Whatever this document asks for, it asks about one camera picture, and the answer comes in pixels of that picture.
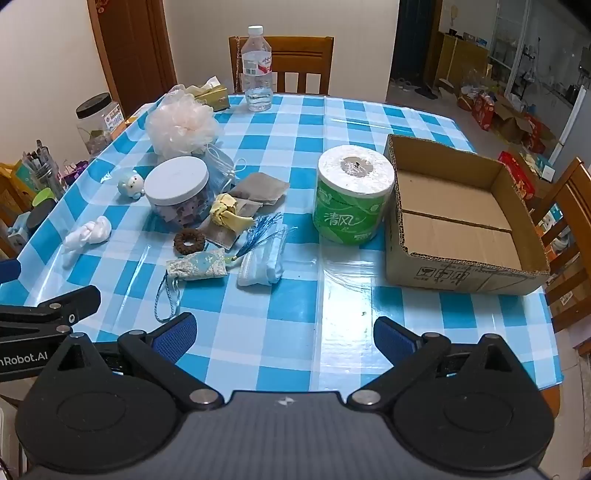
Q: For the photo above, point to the yellow wooden cabinet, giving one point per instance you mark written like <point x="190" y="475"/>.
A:
<point x="461" y="57"/>

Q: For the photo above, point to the black lid plastic jar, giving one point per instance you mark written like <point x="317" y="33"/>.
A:
<point x="94" y="124"/>

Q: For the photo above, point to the open brown cardboard carton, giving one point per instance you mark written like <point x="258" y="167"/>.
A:
<point x="512" y="122"/>

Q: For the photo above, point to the pale blue bear figurine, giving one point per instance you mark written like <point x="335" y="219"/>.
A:
<point x="130" y="184"/>

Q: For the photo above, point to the white refrigerator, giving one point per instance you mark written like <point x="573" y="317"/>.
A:
<point x="575" y="120"/>

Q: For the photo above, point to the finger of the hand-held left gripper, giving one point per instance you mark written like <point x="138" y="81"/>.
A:
<point x="69" y="302"/>
<point x="9" y="270"/>

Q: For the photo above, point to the green cup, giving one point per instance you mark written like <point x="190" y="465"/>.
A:
<point x="44" y="197"/>

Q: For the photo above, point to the wooden chair with curved back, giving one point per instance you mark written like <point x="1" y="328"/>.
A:
<point x="572" y="207"/>

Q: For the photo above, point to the clear water bottle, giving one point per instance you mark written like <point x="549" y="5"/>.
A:
<point x="257" y="64"/>

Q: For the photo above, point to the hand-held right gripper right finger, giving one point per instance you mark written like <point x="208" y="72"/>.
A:
<point x="392" y="334"/>

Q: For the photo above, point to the green wrapped toilet paper roll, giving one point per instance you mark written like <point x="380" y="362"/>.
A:
<point x="351" y="207"/>

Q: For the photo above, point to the large red gift box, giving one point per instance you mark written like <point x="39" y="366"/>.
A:
<point x="517" y="175"/>

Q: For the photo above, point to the brown wooden door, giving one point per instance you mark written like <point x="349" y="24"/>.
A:
<point x="134" y="46"/>

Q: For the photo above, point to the yellow knotted cloth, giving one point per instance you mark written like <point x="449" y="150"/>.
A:
<point x="226" y="212"/>

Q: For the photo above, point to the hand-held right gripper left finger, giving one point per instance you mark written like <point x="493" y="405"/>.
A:
<point x="178" y="330"/>

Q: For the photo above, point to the wooden chair with slatted back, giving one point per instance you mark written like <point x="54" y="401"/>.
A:
<point x="300" y="55"/>

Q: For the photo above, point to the glass jar of pens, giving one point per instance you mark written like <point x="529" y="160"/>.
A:
<point x="44" y="175"/>

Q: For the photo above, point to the white knotted cloth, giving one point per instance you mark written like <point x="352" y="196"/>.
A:
<point x="92" y="232"/>

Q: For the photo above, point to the pink mesh bath pouf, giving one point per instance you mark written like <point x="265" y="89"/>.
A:
<point x="182" y="122"/>

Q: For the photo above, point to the blue checked tablecloth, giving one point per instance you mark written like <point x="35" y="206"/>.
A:
<point x="286" y="300"/>

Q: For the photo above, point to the cardboard box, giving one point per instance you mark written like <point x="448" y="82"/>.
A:
<point x="461" y="277"/>

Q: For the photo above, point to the yellow tissue pack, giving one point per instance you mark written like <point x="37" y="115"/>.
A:
<point x="212" y="98"/>

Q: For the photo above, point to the blue face mask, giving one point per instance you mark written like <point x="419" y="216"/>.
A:
<point x="258" y="270"/>

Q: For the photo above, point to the white lid jar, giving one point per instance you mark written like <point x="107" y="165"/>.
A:
<point x="175" y="177"/>

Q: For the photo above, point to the dark blue door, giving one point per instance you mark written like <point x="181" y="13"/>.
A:
<point x="411" y="41"/>

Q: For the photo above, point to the floral sachet pouch with tassel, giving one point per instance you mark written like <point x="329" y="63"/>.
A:
<point x="198" y="266"/>

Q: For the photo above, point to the brown hair scrunchie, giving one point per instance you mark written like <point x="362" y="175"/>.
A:
<point x="180" y="247"/>

